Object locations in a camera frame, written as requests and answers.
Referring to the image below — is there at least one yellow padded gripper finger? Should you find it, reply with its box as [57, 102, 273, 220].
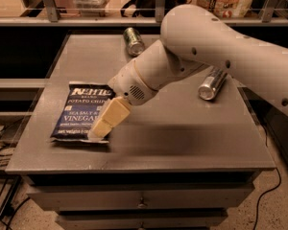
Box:
[87, 97, 131, 142]

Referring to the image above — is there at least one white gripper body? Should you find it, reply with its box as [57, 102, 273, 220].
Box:
[108, 59, 157, 105]

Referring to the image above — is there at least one blue Kettle chip bag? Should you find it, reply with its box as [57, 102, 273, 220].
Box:
[51, 81, 115, 143]

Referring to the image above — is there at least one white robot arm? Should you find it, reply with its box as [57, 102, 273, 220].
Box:
[88, 4, 288, 141]

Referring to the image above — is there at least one green soda can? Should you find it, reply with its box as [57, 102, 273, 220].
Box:
[123, 27, 145, 57]

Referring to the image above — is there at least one silver dark soda can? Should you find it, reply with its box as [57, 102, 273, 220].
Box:
[198, 67, 228, 101]

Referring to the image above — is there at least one grey drawer cabinet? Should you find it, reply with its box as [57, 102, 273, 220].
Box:
[8, 34, 275, 230]

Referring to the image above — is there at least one grey metal shelf rail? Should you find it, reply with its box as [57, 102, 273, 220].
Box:
[0, 0, 288, 26]

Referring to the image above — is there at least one black cables left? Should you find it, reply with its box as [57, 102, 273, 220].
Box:
[0, 118, 32, 230]

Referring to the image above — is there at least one black floor cable right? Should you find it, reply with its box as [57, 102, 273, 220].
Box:
[252, 125, 282, 230]

